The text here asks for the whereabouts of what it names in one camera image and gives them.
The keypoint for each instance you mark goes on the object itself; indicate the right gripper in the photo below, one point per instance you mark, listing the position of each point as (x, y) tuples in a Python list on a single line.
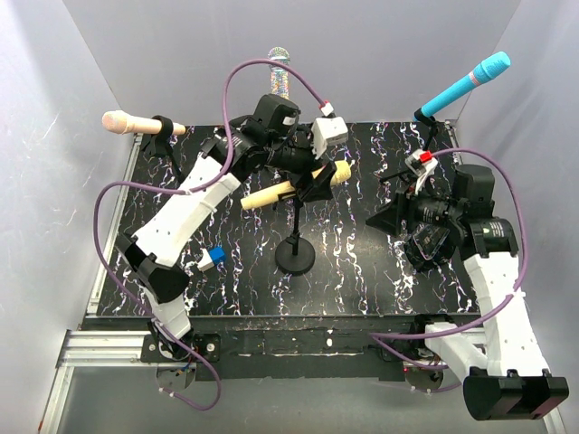
[(404, 206)]

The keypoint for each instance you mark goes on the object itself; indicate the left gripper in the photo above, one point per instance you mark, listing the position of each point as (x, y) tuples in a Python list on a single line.
[(309, 190)]

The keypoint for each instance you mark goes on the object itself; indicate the cream yellow microphone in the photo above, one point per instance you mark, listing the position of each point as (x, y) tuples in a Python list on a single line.
[(285, 190)]

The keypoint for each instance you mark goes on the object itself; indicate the black round-base mic stand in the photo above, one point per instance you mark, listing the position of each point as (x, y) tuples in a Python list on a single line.
[(295, 255)]

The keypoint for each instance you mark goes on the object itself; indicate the glitter rhinestone microphone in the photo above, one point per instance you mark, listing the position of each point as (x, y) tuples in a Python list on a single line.
[(279, 76)]

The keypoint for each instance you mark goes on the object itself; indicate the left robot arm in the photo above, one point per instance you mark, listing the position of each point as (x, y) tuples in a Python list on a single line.
[(271, 137)]

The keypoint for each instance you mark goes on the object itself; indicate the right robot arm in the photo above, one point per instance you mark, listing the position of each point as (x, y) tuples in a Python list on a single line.
[(509, 378)]

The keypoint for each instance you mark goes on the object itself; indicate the black tripod stand, cyan microphone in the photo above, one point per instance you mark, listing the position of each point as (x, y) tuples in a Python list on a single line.
[(431, 123)]

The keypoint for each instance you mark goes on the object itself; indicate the cyan blue microphone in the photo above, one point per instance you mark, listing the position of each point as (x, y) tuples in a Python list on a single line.
[(486, 71)]

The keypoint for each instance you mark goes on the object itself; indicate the pink microphone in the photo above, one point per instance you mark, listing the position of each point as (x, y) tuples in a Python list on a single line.
[(120, 122)]

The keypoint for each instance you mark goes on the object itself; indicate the blue and white block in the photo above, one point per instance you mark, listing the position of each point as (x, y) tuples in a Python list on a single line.
[(211, 258)]

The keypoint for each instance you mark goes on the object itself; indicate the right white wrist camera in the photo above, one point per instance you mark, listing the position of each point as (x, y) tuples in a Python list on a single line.
[(422, 164)]

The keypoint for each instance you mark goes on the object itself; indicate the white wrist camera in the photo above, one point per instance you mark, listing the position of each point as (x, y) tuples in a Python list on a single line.
[(422, 164), (328, 132)]

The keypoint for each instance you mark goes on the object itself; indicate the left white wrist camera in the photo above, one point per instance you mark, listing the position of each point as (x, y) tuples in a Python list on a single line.
[(328, 132)]

